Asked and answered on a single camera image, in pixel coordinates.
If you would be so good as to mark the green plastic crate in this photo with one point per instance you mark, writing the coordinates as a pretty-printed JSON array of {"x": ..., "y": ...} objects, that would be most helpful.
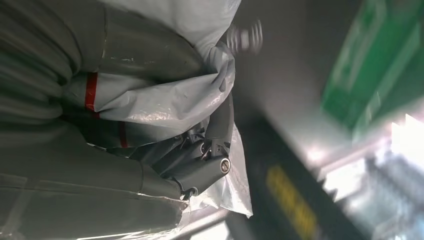
[{"x": 374, "y": 73}]

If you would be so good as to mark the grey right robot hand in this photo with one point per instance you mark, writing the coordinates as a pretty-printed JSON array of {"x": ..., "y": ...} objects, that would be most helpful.
[{"x": 82, "y": 185}]

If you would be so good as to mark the black inbound scanner machine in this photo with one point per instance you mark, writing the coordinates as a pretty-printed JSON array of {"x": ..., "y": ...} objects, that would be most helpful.
[{"x": 285, "y": 99}]

